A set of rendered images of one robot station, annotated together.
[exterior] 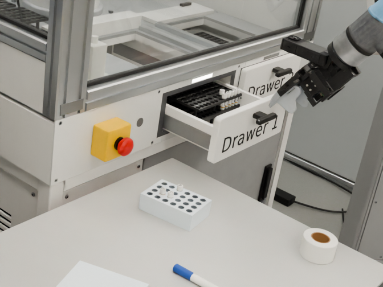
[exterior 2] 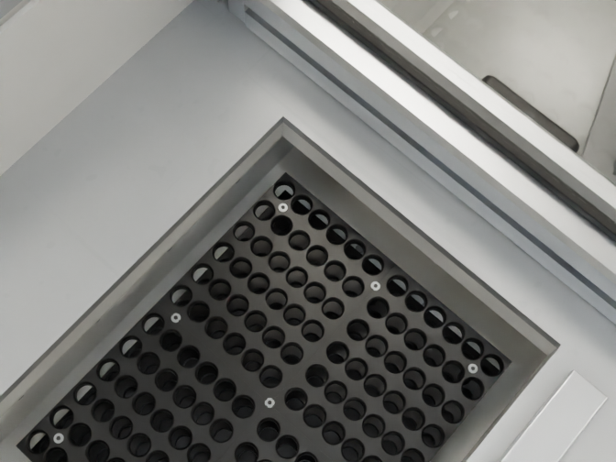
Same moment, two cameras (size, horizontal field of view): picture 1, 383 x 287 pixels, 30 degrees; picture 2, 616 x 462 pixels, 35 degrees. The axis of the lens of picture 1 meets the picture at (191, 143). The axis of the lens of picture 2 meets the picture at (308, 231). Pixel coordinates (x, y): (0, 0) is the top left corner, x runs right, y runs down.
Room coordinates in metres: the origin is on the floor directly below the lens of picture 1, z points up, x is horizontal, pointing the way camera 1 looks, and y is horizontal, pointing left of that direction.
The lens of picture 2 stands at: (1.98, 0.07, 1.45)
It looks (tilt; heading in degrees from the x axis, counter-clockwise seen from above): 70 degrees down; 272
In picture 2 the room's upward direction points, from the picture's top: 6 degrees clockwise
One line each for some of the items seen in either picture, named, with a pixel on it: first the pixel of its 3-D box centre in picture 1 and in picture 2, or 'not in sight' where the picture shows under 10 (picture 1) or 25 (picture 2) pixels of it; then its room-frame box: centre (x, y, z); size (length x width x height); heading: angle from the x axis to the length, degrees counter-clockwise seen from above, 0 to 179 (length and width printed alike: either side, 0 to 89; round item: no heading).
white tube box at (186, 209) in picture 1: (175, 204); not in sight; (1.28, 0.01, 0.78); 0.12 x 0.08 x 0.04; 64
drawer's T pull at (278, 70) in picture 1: (280, 70); not in sight; (1.86, -0.21, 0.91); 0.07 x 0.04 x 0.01; 146
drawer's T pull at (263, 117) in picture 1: (261, 117); not in sight; (1.52, -0.15, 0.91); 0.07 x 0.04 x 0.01; 146
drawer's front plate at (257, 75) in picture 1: (269, 78); not in sight; (1.88, -0.18, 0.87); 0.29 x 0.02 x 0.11; 146
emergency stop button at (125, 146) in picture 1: (123, 146); not in sight; (1.32, 0.14, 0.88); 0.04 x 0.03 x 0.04; 146
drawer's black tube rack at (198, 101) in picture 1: (183, 97); not in sight; (1.65, 0.04, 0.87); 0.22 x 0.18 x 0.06; 56
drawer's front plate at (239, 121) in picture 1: (249, 124); not in sight; (1.54, -0.13, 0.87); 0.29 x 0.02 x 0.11; 146
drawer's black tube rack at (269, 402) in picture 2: not in sight; (269, 412); (1.99, -0.02, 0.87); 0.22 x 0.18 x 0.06; 56
